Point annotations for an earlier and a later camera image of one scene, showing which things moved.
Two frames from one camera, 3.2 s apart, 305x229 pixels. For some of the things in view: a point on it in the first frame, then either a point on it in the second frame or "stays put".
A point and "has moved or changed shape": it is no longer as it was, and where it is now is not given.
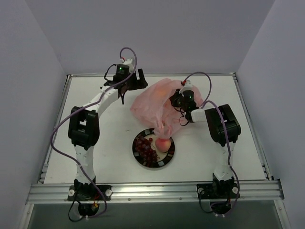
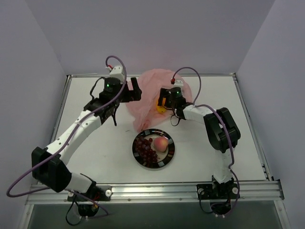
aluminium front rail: [250, 190] stays put
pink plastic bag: [151, 104] has moved or changed shape
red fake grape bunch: [143, 147] stays put
